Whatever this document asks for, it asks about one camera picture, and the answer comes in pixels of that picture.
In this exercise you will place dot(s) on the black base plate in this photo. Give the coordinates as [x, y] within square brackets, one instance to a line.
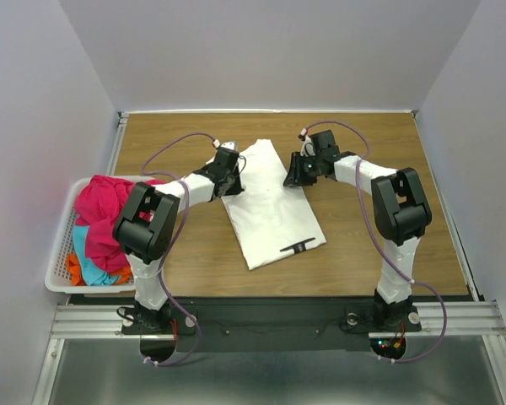
[225, 325]

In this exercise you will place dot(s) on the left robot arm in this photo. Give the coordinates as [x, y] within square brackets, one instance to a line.
[145, 228]

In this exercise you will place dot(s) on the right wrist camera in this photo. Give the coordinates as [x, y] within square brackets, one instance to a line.
[307, 148]

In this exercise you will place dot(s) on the white t shirt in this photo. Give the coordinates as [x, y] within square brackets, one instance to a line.
[271, 222]

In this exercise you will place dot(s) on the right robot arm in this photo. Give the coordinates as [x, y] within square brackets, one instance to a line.
[394, 207]

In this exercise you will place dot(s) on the orange t shirt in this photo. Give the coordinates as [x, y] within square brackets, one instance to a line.
[87, 274]

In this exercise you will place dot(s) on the pink t shirt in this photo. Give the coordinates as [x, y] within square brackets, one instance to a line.
[98, 206]

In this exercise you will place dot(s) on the white plastic laundry basket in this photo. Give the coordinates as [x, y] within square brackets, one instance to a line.
[58, 278]

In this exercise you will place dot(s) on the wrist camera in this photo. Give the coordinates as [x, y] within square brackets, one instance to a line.
[231, 145]
[307, 148]

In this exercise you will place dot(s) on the cyan t shirt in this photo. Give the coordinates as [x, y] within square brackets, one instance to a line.
[79, 236]

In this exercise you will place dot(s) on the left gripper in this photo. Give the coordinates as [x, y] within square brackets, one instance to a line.
[237, 187]

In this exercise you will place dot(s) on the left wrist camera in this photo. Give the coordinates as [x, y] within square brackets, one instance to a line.
[231, 145]

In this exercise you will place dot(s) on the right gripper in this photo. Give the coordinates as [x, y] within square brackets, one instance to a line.
[295, 175]

